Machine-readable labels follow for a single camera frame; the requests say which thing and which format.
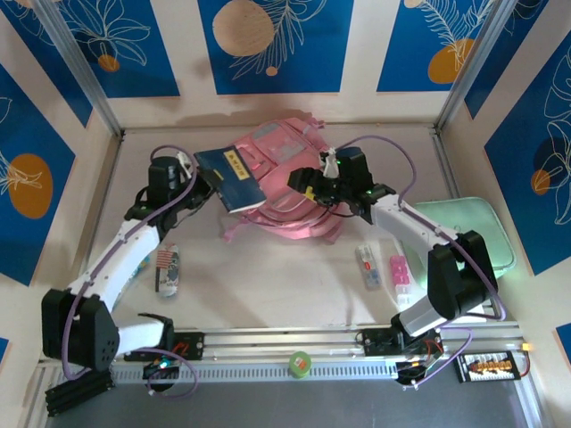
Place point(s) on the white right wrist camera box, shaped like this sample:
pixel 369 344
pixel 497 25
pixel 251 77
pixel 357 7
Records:
pixel 331 164

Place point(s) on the yellow power connector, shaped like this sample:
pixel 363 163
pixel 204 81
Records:
pixel 528 347

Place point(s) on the small cyan patterned item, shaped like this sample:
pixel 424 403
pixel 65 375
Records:
pixel 143 265

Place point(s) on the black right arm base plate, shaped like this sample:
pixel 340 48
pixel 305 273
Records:
pixel 372 341

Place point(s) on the black power distribution board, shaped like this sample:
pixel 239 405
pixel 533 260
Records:
pixel 486 367

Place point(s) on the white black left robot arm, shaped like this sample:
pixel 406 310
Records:
pixel 116 254

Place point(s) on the black extrusion block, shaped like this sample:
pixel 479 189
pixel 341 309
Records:
pixel 76 394

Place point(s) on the clear plastic small case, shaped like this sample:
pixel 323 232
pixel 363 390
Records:
pixel 369 272

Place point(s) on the aluminium mounting rail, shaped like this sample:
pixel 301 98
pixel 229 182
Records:
pixel 276 341

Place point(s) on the pink white pill box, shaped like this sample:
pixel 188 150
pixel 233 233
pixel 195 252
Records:
pixel 399 272

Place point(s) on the green tape roll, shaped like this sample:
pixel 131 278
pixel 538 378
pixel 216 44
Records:
pixel 300 363

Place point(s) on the flag print pencil case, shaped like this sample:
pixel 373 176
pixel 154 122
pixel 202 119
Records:
pixel 167 272

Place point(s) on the aluminium corner post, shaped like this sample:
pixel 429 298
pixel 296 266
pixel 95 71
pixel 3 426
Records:
pixel 79 67
pixel 475 67

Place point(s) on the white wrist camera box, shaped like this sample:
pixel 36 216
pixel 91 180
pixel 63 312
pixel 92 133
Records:
pixel 182 160
pixel 331 164

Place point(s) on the dark blue book yellow label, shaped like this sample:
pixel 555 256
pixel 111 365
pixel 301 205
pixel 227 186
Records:
pixel 236 183

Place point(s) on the pink backpack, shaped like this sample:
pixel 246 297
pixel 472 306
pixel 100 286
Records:
pixel 278 147

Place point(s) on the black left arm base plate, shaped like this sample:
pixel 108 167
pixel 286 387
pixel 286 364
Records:
pixel 192 345

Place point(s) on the mint green zip case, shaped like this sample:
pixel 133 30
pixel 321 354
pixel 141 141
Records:
pixel 490 223

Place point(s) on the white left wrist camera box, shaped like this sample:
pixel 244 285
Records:
pixel 182 160

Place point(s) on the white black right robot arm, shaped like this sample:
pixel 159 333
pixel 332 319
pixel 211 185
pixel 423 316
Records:
pixel 401 218

